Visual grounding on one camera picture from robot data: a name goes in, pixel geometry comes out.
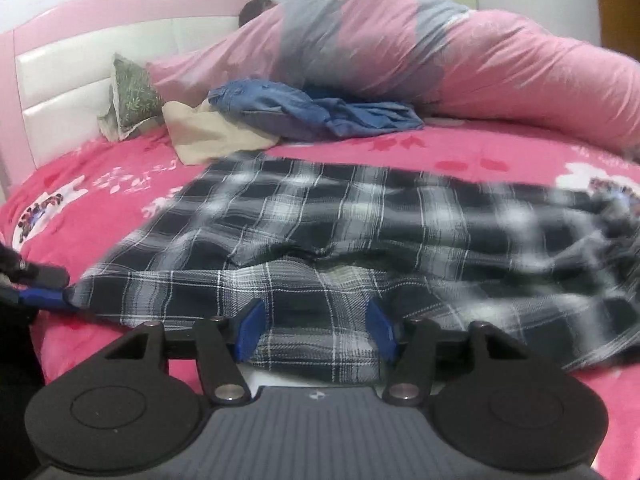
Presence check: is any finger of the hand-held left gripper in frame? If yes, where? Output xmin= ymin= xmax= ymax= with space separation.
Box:
xmin=0 ymin=282 xmax=73 ymax=317
xmin=0 ymin=244 xmax=71 ymax=288

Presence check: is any black white plaid shirt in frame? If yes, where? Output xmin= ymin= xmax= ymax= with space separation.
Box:
xmin=65 ymin=152 xmax=640 ymax=383

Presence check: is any wooden door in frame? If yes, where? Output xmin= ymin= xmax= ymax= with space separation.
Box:
xmin=592 ymin=0 xmax=640 ymax=61

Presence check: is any beige cloth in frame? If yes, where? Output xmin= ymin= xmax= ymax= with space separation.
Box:
xmin=161 ymin=100 xmax=281 ymax=166

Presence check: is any pink white headboard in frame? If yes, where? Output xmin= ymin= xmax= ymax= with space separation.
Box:
xmin=0 ymin=0 xmax=256 ymax=201

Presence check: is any green patterned pillow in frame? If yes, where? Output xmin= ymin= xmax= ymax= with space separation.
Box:
xmin=97 ymin=52 xmax=166 ymax=142

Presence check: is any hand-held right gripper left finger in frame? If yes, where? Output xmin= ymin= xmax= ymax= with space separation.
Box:
xmin=102 ymin=297 xmax=266 ymax=406

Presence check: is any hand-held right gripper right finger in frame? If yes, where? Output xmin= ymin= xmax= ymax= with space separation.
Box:
xmin=365 ymin=297 xmax=526 ymax=406

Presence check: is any pink grey duvet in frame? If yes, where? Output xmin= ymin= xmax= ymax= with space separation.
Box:
xmin=147 ymin=0 xmax=640 ymax=153

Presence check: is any pink floral blanket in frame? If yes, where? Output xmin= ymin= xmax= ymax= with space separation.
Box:
xmin=0 ymin=120 xmax=640 ymax=480

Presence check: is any blue denim garment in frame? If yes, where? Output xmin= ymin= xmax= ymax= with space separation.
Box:
xmin=207 ymin=79 xmax=426 ymax=142

